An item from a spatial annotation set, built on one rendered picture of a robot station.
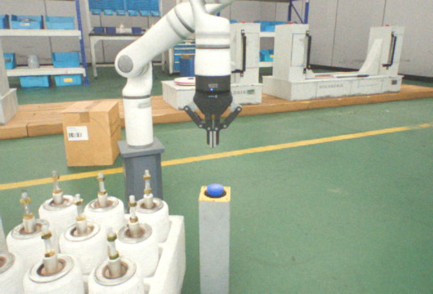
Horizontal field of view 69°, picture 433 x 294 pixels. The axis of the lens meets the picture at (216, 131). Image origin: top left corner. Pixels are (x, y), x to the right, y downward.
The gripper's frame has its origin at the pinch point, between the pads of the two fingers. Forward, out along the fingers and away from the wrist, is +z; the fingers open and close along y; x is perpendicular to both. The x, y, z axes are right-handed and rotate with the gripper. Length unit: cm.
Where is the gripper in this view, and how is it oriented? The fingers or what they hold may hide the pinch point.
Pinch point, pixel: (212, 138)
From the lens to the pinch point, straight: 69.4
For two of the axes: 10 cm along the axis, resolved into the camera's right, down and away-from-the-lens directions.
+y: 10.0, 0.2, -0.6
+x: 0.6, -2.8, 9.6
